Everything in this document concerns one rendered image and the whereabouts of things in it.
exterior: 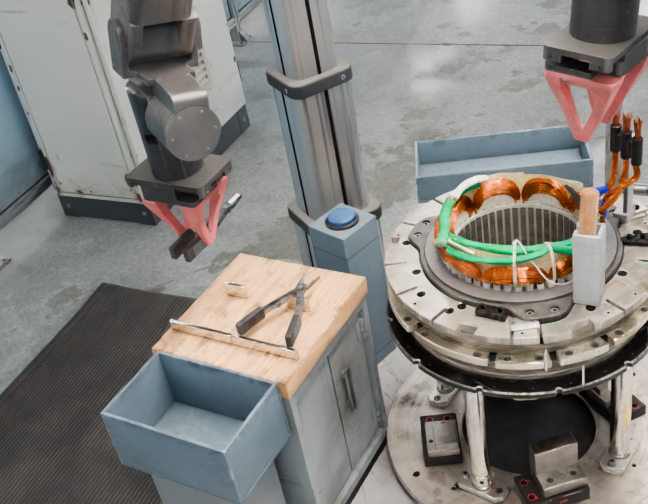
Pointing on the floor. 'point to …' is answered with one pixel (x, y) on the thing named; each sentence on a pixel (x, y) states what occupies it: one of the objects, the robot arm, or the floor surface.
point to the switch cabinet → (99, 98)
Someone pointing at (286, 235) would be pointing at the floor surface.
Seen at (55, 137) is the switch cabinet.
